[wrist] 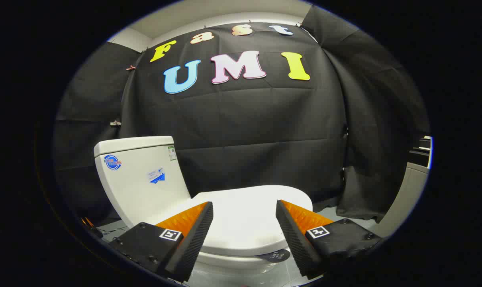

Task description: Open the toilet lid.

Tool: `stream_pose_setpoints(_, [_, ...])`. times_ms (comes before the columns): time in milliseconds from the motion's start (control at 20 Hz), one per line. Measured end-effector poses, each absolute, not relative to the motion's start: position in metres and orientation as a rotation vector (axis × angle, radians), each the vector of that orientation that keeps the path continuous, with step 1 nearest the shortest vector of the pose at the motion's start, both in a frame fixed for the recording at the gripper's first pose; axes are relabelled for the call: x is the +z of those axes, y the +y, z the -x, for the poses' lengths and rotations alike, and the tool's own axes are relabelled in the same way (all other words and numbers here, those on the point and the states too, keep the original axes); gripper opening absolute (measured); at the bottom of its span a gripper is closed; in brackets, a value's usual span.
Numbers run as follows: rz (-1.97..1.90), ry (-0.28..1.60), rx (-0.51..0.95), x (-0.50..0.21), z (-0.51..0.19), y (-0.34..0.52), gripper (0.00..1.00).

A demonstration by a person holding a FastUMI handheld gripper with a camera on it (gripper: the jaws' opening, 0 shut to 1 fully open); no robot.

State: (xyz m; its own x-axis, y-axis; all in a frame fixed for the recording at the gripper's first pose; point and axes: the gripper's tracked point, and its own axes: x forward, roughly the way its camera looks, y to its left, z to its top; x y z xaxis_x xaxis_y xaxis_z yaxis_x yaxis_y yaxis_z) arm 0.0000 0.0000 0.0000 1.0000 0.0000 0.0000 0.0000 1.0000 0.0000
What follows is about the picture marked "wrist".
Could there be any white toilet with tank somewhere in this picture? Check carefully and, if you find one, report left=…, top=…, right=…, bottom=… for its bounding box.
left=94, top=136, right=290, bottom=276

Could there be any white toilet lid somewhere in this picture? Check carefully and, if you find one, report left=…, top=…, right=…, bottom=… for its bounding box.
left=157, top=185, right=313, bottom=257

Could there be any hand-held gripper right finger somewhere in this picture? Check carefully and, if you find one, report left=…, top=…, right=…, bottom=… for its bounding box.
left=276, top=199, right=383, bottom=279

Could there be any black backdrop cloth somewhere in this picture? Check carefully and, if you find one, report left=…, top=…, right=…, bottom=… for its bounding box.
left=53, top=5, right=431, bottom=224

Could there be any white slotted shelf unit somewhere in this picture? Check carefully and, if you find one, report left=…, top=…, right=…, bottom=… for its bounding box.
left=408, top=136, right=433, bottom=169

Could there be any round black pull tab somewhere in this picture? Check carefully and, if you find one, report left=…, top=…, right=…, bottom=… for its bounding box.
left=262, top=249, right=291, bottom=263

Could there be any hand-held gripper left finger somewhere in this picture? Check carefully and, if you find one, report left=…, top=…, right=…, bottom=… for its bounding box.
left=109, top=201, right=214, bottom=283

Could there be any grey side panel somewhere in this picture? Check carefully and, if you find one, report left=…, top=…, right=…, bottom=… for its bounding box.
left=378, top=163, right=429, bottom=238

